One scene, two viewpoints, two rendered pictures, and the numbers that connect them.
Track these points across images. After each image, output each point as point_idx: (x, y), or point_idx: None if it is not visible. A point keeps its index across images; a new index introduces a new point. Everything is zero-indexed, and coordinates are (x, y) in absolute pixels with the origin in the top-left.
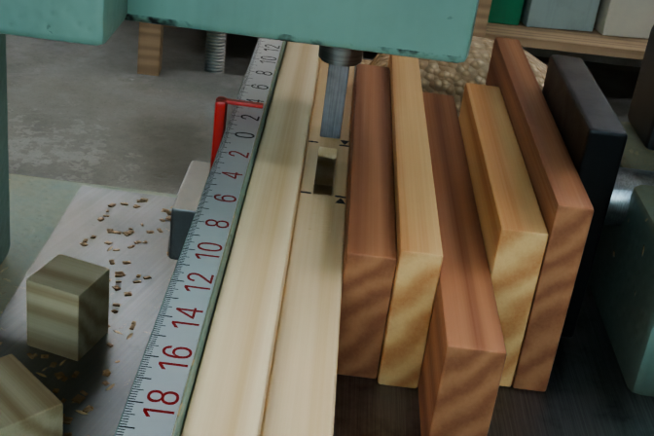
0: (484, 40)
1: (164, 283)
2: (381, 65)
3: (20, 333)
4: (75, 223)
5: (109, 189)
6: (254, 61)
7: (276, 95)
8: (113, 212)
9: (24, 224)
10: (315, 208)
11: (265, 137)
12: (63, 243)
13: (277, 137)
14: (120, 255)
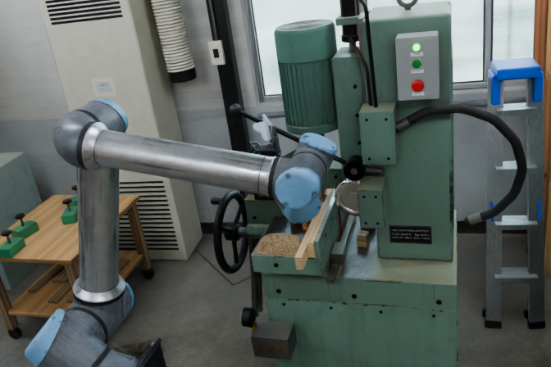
0: (276, 236)
1: (348, 255)
2: (300, 238)
3: (371, 244)
4: (367, 266)
5: (362, 277)
6: (331, 206)
7: (329, 203)
8: (360, 270)
9: (378, 265)
10: (327, 192)
11: (332, 196)
12: (369, 261)
13: (330, 196)
14: (357, 260)
